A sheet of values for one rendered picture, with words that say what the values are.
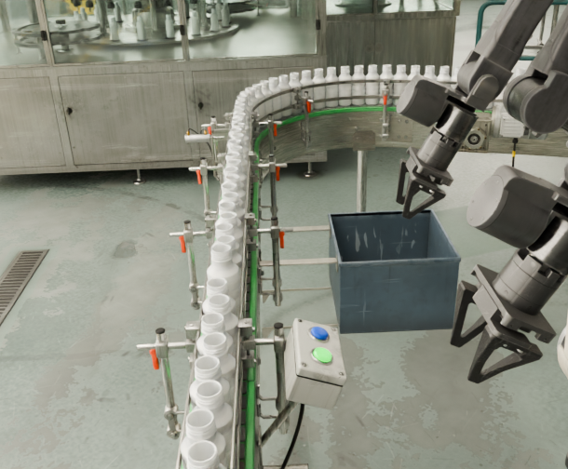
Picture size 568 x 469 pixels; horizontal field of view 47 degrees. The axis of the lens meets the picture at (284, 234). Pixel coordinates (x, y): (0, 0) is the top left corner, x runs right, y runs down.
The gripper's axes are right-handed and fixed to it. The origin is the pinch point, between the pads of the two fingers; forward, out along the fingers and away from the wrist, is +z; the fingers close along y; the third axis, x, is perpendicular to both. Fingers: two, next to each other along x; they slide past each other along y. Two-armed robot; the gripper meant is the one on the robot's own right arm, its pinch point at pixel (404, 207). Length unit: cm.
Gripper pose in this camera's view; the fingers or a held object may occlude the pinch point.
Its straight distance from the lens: 116.8
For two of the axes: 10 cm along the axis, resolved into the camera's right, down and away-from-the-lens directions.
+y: 0.2, 4.5, -8.9
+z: -4.2, 8.1, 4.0
